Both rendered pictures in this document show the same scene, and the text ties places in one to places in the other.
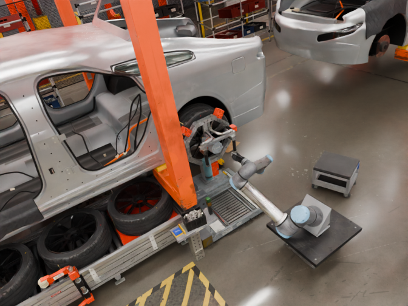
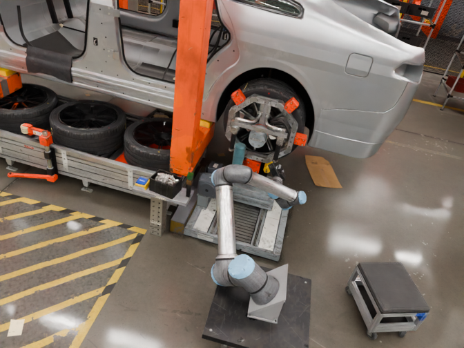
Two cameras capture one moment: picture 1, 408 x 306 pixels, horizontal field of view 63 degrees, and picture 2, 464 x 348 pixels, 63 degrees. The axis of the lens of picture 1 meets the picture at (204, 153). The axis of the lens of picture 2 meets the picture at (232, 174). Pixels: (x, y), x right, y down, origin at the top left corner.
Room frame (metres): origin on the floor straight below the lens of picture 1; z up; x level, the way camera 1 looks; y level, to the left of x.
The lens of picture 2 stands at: (0.63, -1.40, 2.26)
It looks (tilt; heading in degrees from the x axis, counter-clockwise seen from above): 35 degrees down; 34
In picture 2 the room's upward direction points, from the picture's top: 10 degrees clockwise
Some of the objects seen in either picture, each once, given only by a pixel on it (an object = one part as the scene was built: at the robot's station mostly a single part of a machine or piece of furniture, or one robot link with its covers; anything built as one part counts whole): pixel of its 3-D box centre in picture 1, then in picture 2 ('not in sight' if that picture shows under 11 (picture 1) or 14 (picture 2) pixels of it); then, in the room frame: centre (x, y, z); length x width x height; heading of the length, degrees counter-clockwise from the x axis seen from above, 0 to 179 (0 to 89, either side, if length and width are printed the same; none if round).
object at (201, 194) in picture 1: (194, 198); (213, 182); (2.74, 0.20, 0.26); 0.42 x 0.18 x 0.35; 26
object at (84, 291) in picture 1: (80, 284); (48, 157); (1.86, 1.29, 0.30); 0.09 x 0.05 x 0.50; 116
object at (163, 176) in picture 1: (167, 173); (197, 130); (2.70, 0.40, 0.69); 0.52 x 0.17 x 0.35; 26
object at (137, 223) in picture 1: (141, 204); (161, 145); (2.64, 0.76, 0.39); 0.66 x 0.66 x 0.24
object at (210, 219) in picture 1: (193, 224); (163, 190); (2.18, 0.22, 0.44); 0.43 x 0.17 x 0.03; 116
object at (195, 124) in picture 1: (207, 141); (260, 130); (2.91, -0.06, 0.85); 0.54 x 0.07 x 0.54; 116
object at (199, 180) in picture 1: (206, 172); (253, 172); (3.07, 0.01, 0.32); 0.40 x 0.30 x 0.28; 116
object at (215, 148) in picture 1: (211, 144); (259, 134); (2.85, -0.09, 0.85); 0.21 x 0.14 x 0.14; 26
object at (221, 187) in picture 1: (209, 184); (249, 188); (3.07, 0.01, 0.13); 0.50 x 0.36 x 0.10; 116
